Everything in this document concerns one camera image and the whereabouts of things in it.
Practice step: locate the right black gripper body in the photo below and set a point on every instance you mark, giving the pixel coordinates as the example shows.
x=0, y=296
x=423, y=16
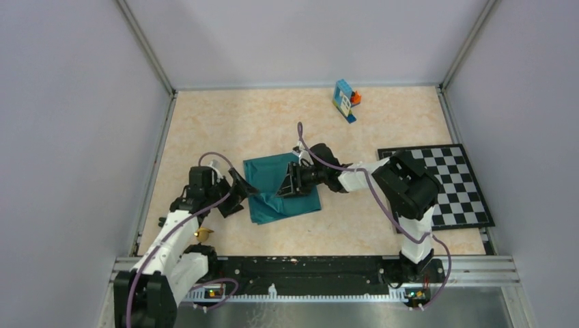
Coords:
x=311, y=177

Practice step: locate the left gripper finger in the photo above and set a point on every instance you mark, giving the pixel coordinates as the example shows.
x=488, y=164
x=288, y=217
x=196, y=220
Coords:
x=230, y=207
x=241, y=189

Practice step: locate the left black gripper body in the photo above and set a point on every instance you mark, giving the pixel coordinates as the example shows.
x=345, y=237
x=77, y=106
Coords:
x=220, y=188

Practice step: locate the teal cloth napkin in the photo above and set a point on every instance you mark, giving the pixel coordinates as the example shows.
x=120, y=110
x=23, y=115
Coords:
x=267, y=174

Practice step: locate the colourful toy block house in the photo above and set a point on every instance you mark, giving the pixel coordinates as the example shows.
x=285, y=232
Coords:
x=345, y=98

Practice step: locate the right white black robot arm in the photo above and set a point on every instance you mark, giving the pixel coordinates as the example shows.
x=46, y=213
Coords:
x=408, y=186

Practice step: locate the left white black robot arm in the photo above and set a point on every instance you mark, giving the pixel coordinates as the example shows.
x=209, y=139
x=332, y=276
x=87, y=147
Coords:
x=148, y=294

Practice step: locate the gold spoon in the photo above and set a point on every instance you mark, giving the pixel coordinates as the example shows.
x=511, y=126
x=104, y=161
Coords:
x=202, y=234

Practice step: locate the black white checkerboard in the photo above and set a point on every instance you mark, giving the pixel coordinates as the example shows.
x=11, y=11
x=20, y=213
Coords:
x=461, y=203

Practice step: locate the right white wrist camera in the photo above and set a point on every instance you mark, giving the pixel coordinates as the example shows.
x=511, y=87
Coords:
x=302, y=154

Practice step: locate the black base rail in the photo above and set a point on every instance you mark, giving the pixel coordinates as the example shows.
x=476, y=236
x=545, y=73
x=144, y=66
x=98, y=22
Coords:
x=316, y=279

